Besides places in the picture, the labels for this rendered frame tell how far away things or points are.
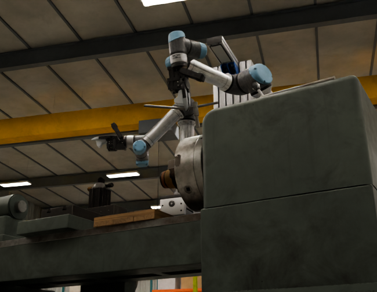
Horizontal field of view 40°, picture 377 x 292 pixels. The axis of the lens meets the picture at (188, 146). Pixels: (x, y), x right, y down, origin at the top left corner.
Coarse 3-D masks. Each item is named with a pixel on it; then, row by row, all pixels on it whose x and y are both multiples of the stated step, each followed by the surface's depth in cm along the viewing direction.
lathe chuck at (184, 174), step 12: (180, 144) 212; (192, 144) 208; (192, 156) 203; (180, 168) 205; (192, 168) 202; (180, 180) 204; (192, 180) 202; (180, 192) 206; (192, 192) 204; (192, 204) 208
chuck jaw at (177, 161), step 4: (180, 156) 207; (168, 160) 211; (172, 160) 210; (176, 160) 208; (168, 164) 211; (172, 164) 210; (176, 164) 207; (168, 168) 210; (172, 168) 209; (172, 172) 214; (172, 176) 217
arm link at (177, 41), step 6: (168, 36) 232; (174, 36) 228; (180, 36) 229; (168, 42) 231; (174, 42) 228; (180, 42) 228; (186, 42) 230; (174, 48) 227; (180, 48) 227; (186, 48) 230
